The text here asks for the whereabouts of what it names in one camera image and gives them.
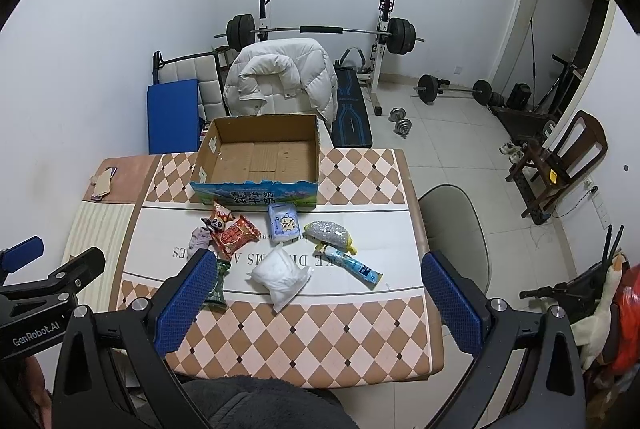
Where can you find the blue tissue pack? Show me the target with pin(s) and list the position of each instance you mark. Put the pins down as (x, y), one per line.
(283, 223)

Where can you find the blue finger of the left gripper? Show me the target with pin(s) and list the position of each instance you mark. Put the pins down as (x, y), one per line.
(76, 274)
(14, 258)

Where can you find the dark wooden chair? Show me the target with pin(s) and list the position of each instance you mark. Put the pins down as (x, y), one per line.
(544, 175)

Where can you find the white soft bag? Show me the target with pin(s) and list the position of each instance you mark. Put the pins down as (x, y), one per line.
(282, 277)

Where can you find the white padded chair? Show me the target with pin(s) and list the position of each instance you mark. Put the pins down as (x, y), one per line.
(202, 67)

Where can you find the red plastic bag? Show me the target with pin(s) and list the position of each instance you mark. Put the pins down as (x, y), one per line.
(627, 301)

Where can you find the white goose plush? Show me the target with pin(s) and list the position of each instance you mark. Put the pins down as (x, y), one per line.
(590, 334)

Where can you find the cardboard scrap on table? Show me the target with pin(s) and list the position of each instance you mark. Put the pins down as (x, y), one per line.
(101, 184)

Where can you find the green wet wipes pack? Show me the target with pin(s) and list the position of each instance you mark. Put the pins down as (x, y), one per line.
(215, 299)

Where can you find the black blue weight bench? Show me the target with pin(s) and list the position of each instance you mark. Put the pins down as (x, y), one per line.
(351, 128)

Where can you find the chrome dumbbell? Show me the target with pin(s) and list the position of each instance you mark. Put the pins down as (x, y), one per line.
(402, 124)

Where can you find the open cardboard box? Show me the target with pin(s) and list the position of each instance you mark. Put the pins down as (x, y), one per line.
(259, 160)

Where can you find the red wet wipes pack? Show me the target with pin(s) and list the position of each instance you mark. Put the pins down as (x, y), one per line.
(237, 234)

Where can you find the silver yellow scrub sponge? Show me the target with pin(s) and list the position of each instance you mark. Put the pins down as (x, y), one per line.
(332, 234)

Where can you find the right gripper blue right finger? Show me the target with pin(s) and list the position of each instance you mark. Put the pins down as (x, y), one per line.
(458, 300)

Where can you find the light blue snack tube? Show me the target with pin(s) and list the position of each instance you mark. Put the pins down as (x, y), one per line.
(365, 274)

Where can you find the barbell on rack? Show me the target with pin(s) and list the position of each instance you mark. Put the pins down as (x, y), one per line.
(242, 32)

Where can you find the grey round chair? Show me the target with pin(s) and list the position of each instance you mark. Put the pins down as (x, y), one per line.
(452, 226)

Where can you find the panda snack bag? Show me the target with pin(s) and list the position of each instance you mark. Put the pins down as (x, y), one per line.
(219, 218)

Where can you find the white puffer jacket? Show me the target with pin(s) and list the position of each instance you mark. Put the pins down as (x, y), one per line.
(282, 76)

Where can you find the checkered table mat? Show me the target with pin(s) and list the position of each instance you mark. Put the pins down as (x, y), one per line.
(329, 298)

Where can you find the floor barbell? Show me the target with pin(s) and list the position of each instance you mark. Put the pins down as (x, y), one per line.
(430, 88)

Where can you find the purple cloth bundle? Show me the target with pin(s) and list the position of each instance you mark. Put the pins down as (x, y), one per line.
(200, 239)

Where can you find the white weight rack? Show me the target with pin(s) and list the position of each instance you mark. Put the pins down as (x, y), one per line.
(378, 49)

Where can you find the blue folded mat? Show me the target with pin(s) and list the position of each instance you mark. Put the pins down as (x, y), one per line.
(173, 119)

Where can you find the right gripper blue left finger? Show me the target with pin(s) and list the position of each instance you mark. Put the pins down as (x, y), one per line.
(178, 301)

